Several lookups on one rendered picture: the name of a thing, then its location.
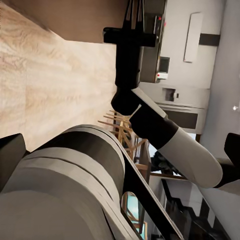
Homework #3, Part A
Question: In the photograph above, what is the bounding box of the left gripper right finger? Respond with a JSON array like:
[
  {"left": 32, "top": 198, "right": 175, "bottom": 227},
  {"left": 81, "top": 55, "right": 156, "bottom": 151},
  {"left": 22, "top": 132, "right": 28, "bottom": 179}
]
[{"left": 224, "top": 133, "right": 240, "bottom": 173}]

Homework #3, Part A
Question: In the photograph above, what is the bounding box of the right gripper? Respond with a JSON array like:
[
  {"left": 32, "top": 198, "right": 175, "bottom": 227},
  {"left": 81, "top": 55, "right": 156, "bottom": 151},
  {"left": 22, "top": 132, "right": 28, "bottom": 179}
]
[{"left": 103, "top": 0, "right": 157, "bottom": 74}]

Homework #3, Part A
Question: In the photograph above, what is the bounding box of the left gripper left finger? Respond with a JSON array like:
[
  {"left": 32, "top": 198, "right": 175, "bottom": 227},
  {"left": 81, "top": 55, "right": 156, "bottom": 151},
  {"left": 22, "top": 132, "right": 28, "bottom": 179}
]
[{"left": 0, "top": 133, "right": 26, "bottom": 193}]

